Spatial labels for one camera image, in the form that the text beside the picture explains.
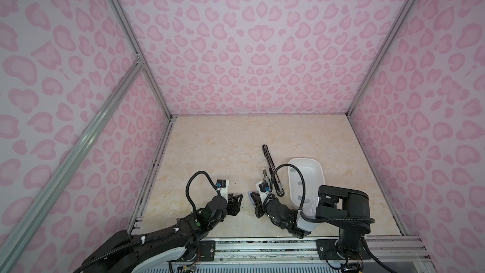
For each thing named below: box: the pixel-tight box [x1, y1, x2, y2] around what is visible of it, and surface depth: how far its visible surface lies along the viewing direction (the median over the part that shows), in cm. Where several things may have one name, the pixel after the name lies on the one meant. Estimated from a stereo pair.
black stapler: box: [262, 144, 285, 197], surface depth 97 cm
